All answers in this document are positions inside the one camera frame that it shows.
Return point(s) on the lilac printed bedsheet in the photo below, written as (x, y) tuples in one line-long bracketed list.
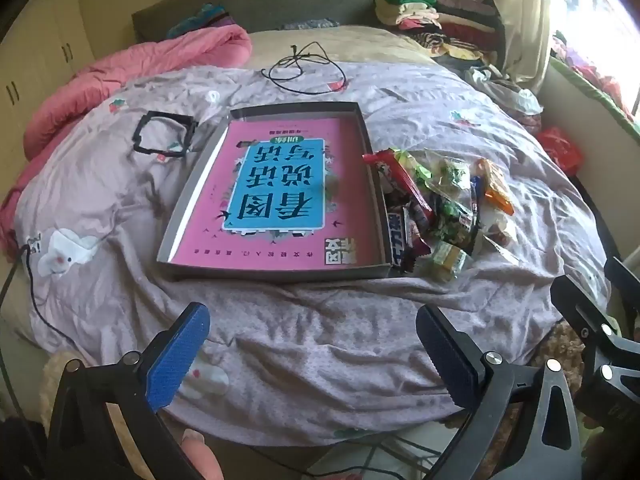
[(300, 330)]

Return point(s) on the pink quilt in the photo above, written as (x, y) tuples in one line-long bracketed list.
[(150, 60)]

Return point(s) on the person's left hand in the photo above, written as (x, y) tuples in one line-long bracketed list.
[(202, 457)]

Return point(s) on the white plastic bag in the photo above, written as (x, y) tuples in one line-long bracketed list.
[(510, 92)]

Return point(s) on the beige mattress sheet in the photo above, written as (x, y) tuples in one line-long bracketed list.
[(340, 45)]

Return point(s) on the teal striped cloth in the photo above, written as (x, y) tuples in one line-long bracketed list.
[(205, 20)]

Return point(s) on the grey headboard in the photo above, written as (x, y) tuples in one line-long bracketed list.
[(280, 0)]

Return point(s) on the black square frame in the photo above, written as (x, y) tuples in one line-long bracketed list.
[(142, 147)]

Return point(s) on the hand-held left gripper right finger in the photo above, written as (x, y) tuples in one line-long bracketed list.
[(445, 355)]

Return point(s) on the red plastic bag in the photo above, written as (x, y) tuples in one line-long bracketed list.
[(562, 150)]

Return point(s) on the blue floral cloth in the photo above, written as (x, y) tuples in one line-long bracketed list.
[(310, 24)]

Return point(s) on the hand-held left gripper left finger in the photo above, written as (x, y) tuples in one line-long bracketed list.
[(175, 360)]

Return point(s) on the grey cardboard box tray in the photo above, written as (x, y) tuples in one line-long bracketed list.
[(372, 260)]

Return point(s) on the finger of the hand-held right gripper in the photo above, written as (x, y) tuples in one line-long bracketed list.
[(580, 305), (625, 280)]

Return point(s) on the pink book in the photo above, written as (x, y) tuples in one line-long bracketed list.
[(210, 230)]

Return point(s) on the heap of folded clothes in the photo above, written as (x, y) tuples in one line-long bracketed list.
[(450, 20)]

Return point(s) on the window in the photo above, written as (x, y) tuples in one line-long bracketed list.
[(605, 0)]

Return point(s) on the cream curtain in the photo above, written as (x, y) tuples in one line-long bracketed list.
[(525, 20)]

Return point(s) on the cream wardrobe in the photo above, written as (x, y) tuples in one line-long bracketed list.
[(40, 50)]

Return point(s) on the pile of snack packets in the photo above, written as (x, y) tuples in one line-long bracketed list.
[(450, 210)]

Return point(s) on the colourful cloth heap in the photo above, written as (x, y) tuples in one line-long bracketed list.
[(590, 65)]

